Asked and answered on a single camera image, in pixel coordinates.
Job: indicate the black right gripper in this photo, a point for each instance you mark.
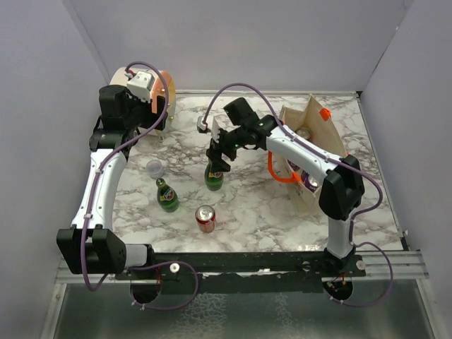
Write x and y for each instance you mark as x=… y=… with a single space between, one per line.
x=219 y=164

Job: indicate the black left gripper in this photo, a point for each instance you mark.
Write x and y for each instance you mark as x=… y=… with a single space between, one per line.
x=152 y=119

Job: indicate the green glass bottle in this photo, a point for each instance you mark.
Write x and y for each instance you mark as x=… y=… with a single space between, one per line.
x=166 y=196
x=213 y=180

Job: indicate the red soda can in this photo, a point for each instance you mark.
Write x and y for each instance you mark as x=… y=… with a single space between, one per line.
x=206 y=218
x=304 y=133

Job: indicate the beige canvas tote bag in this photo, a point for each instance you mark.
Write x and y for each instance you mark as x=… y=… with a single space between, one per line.
x=294 y=154

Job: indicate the purple soda can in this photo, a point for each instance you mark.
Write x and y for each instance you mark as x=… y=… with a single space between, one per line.
x=309 y=181

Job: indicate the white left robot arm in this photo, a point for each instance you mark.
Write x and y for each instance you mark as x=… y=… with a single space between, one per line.
x=89 y=245

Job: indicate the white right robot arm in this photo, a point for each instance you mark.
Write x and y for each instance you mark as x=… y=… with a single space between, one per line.
x=342 y=186

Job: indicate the round cream drawer cabinet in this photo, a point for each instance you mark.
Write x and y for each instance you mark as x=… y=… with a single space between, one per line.
x=163 y=86

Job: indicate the red soda can front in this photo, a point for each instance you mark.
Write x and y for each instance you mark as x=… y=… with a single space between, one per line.
x=206 y=218

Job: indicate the clear tub of paper clips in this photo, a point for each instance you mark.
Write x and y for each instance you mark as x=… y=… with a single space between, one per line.
x=155 y=169

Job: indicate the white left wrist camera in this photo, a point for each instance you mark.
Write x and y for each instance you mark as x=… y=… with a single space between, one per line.
x=140 y=85

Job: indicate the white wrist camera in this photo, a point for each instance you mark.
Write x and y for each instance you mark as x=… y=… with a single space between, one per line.
x=140 y=85
x=213 y=128

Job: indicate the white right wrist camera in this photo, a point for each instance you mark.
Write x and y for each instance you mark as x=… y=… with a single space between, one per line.
x=213 y=128

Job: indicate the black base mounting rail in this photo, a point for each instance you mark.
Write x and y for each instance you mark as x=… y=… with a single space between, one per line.
x=240 y=272

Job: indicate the aluminium frame rail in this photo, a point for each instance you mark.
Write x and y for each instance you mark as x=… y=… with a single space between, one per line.
x=406 y=265

